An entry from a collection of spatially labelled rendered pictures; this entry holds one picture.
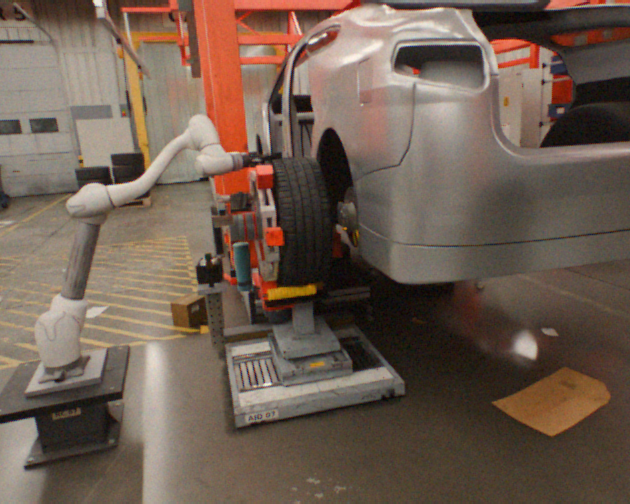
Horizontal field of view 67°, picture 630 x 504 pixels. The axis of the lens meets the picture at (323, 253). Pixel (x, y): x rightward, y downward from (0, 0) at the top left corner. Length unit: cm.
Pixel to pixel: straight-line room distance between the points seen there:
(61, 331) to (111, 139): 1125
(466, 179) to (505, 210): 17
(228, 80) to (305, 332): 144
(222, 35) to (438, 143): 162
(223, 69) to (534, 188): 181
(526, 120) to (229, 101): 489
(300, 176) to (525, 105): 505
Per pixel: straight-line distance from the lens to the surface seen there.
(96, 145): 1345
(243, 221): 241
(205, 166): 219
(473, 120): 155
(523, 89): 697
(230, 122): 281
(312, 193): 222
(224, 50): 284
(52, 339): 236
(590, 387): 274
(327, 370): 247
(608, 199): 182
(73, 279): 249
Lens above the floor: 130
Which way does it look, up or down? 14 degrees down
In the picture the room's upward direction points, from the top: 4 degrees counter-clockwise
